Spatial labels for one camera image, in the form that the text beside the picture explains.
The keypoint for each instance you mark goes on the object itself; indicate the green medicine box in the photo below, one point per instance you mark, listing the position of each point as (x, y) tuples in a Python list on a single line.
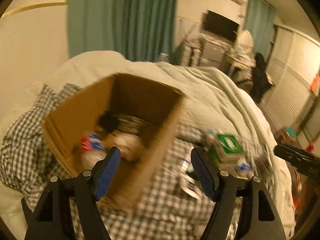
[(225, 148)]

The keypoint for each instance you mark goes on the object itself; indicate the blue Vinda tissue pack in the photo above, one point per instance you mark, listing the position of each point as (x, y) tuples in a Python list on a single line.
[(244, 171)]

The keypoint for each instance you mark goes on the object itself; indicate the teal curtain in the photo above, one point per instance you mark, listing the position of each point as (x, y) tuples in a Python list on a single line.
[(141, 30), (259, 22)]

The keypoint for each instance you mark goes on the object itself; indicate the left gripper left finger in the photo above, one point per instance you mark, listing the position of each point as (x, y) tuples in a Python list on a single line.
[(52, 219)]

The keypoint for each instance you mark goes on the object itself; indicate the black clothing on chair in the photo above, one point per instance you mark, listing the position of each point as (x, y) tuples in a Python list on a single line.
[(261, 81)]

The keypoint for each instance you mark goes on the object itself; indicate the cream knitted blanket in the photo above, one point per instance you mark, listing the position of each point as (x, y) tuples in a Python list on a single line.
[(212, 102)]

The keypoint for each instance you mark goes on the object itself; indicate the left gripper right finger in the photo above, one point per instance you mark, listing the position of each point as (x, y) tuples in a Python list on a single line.
[(258, 219)]

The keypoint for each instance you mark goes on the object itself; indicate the red blue labelled bottle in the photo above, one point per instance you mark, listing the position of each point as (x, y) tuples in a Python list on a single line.
[(92, 150)]

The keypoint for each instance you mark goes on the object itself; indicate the brown cardboard box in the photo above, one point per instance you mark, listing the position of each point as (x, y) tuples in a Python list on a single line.
[(135, 114)]

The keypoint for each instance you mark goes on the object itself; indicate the checkered bed sheet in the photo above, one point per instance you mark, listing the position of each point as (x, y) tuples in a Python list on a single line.
[(164, 211)]

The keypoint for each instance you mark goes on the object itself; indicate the black television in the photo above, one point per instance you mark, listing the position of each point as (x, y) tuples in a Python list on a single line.
[(220, 25)]

